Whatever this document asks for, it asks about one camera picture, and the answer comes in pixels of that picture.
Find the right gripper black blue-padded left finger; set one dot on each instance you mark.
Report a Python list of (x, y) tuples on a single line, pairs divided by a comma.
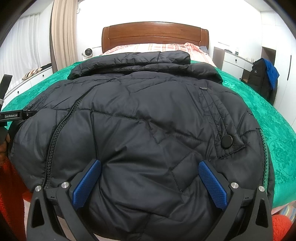
[(42, 222)]

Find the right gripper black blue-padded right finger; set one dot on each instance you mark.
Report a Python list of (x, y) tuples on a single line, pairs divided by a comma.
[(246, 213)]

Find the black puffer jacket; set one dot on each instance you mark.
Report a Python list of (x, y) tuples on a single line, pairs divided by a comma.
[(150, 119)]

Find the person's left hand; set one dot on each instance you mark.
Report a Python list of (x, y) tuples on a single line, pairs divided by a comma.
[(4, 150)]

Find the white low drawer cabinet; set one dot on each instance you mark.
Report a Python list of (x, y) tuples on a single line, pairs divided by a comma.
[(24, 85)]

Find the colourful striped floor mat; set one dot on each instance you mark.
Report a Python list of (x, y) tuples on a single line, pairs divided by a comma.
[(287, 210)]

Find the striped cushion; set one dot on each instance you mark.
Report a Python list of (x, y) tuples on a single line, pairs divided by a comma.
[(31, 73)]

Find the orange fleece garment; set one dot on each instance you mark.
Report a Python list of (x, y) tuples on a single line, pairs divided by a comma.
[(13, 194)]

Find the white sheer curtain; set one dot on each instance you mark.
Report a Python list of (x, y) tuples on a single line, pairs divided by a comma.
[(19, 51)]

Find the green patterned bedspread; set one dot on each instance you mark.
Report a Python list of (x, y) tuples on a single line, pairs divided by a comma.
[(278, 134)]

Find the white round fan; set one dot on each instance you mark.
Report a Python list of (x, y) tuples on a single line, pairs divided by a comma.
[(88, 53)]

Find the beige curtain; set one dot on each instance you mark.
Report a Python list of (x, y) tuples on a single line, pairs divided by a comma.
[(63, 33)]

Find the black and blue hanging jacket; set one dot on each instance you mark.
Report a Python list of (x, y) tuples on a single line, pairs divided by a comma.
[(263, 79)]

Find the white bedside table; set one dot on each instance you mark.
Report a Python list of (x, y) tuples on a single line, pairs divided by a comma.
[(232, 64)]

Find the brown wooden headboard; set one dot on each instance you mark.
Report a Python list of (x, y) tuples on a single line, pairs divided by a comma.
[(152, 32)]

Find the pink plaid bed sheet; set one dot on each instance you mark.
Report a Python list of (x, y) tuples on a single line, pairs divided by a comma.
[(196, 53)]

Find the white wardrobe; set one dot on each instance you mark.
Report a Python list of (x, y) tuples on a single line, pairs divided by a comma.
[(276, 35)]

